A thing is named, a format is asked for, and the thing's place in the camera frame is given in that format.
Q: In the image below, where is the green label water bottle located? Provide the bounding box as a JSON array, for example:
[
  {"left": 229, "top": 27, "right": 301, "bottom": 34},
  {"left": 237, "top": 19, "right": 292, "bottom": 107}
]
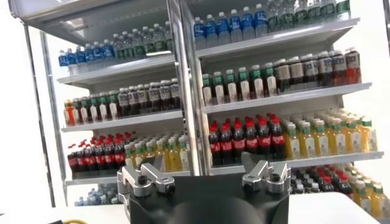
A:
[
  {"left": 153, "top": 23, "right": 165, "bottom": 53},
  {"left": 292, "top": 0, "right": 308, "bottom": 27},
  {"left": 142, "top": 26, "right": 154, "bottom": 56},
  {"left": 335, "top": 0, "right": 351, "bottom": 21},
  {"left": 307, "top": 0, "right": 321, "bottom": 24},
  {"left": 112, "top": 33, "right": 123, "bottom": 60},
  {"left": 267, "top": 0, "right": 280, "bottom": 33},
  {"left": 163, "top": 21, "right": 174, "bottom": 52},
  {"left": 278, "top": 0, "right": 293, "bottom": 30},
  {"left": 132, "top": 29, "right": 143, "bottom": 58},
  {"left": 121, "top": 30, "right": 133, "bottom": 59},
  {"left": 321, "top": 0, "right": 336, "bottom": 22}
]

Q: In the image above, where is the black pole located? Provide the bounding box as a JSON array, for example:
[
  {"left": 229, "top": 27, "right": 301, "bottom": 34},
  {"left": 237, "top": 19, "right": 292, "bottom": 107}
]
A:
[
  {"left": 23, "top": 24, "right": 57, "bottom": 208},
  {"left": 382, "top": 0, "right": 390, "bottom": 58}
]

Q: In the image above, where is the metal shelf rack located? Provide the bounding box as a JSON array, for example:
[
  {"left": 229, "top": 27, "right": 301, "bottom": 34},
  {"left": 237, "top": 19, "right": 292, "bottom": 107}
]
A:
[
  {"left": 7, "top": 0, "right": 196, "bottom": 208},
  {"left": 179, "top": 0, "right": 390, "bottom": 220}
]

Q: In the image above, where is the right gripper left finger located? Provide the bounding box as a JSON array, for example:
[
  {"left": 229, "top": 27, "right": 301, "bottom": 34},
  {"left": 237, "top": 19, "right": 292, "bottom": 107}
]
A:
[{"left": 116, "top": 155, "right": 177, "bottom": 198}]

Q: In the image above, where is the red drink bottle white label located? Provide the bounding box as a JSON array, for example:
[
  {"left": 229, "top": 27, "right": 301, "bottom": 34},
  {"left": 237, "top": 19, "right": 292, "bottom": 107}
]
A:
[{"left": 345, "top": 47, "right": 362, "bottom": 85}]

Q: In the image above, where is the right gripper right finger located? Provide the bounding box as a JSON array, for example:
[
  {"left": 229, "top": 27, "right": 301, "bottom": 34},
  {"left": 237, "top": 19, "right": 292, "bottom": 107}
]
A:
[{"left": 240, "top": 151, "right": 292, "bottom": 195}]

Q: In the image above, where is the blue label water bottle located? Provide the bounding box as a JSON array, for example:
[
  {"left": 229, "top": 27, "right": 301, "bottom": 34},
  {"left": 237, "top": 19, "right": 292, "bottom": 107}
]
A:
[
  {"left": 241, "top": 6, "right": 255, "bottom": 41},
  {"left": 229, "top": 9, "right": 243, "bottom": 43},
  {"left": 93, "top": 41, "right": 104, "bottom": 63},
  {"left": 102, "top": 38, "right": 115, "bottom": 61},
  {"left": 217, "top": 12, "right": 230, "bottom": 46},
  {"left": 58, "top": 50, "right": 69, "bottom": 77},
  {"left": 66, "top": 47, "right": 77, "bottom": 74},
  {"left": 84, "top": 43, "right": 95, "bottom": 71},
  {"left": 254, "top": 3, "right": 268, "bottom": 38},
  {"left": 75, "top": 45, "right": 86, "bottom": 72},
  {"left": 205, "top": 14, "right": 218, "bottom": 48},
  {"left": 194, "top": 16, "right": 207, "bottom": 50}
]

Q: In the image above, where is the reddish orange drink bottle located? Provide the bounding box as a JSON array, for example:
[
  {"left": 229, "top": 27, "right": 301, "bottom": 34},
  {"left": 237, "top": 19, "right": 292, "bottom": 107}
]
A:
[{"left": 63, "top": 100, "right": 74, "bottom": 127}]

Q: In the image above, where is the red cap cola bottle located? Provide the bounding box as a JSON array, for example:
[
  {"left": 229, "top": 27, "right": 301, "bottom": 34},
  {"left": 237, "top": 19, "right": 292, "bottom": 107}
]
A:
[
  {"left": 232, "top": 122, "right": 246, "bottom": 164},
  {"left": 220, "top": 124, "right": 233, "bottom": 166},
  {"left": 258, "top": 119, "right": 272, "bottom": 161},
  {"left": 77, "top": 144, "right": 88, "bottom": 178},
  {"left": 95, "top": 141, "right": 107, "bottom": 175},
  {"left": 105, "top": 139, "right": 116, "bottom": 173},
  {"left": 209, "top": 126, "right": 221, "bottom": 167},
  {"left": 115, "top": 138, "right": 126, "bottom": 170},
  {"left": 86, "top": 142, "right": 97, "bottom": 177},
  {"left": 67, "top": 145, "right": 79, "bottom": 180},
  {"left": 338, "top": 173, "right": 355, "bottom": 199},
  {"left": 319, "top": 175, "right": 336, "bottom": 193},
  {"left": 244, "top": 121, "right": 258, "bottom": 162},
  {"left": 271, "top": 117, "right": 286, "bottom": 161}
]

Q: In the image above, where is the beige label tea bottle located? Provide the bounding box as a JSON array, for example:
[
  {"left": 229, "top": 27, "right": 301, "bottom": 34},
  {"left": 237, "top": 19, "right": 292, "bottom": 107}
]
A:
[
  {"left": 289, "top": 57, "right": 304, "bottom": 91},
  {"left": 275, "top": 59, "right": 291, "bottom": 93}
]

